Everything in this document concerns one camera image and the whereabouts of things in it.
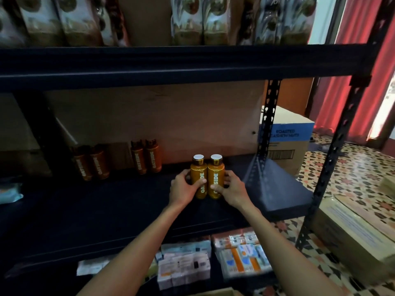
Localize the person's right hand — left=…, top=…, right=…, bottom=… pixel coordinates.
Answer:
left=210, top=171, right=254, bottom=213

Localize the person's left hand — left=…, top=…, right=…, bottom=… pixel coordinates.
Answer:
left=168, top=169, right=207, bottom=211

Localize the gold bottle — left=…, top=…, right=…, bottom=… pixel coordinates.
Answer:
left=145, top=139, right=163, bottom=173
left=207, top=154, right=226, bottom=200
left=190, top=154, right=208, bottom=200
left=73, top=148, right=93, bottom=181
left=91, top=146, right=111, bottom=180
left=130, top=140, right=148, bottom=175

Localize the black metal shelf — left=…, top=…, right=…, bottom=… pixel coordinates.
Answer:
left=0, top=0, right=395, bottom=296

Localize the row of yellow-capped coffee bottles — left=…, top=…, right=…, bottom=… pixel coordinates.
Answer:
left=0, top=0, right=318, bottom=48

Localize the person's left forearm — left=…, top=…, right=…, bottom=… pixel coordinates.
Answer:
left=77, top=203, right=189, bottom=296

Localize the person's right forearm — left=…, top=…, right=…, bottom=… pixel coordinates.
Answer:
left=237, top=203, right=349, bottom=296

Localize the blue white cashew carton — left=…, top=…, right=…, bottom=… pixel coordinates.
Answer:
left=259, top=106, right=316, bottom=178

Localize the row of pale pink packets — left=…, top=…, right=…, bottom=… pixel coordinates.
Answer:
left=213, top=230, right=260, bottom=249

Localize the flat white packet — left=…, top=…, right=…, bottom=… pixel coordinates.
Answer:
left=160, top=240, right=212, bottom=257

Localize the row of orange blue packets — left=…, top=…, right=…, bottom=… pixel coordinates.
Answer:
left=216, top=243, right=272, bottom=280

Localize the stack of pink white boxes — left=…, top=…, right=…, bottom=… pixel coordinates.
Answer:
left=156, top=252, right=212, bottom=291

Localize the brown wooden cabinet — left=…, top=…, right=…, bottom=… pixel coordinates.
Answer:
left=262, top=78, right=314, bottom=116

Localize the row of wet wipe packs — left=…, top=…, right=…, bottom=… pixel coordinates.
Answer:
left=0, top=183, right=24, bottom=205

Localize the red curtain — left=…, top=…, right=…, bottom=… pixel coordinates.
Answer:
left=315, top=0, right=395, bottom=142

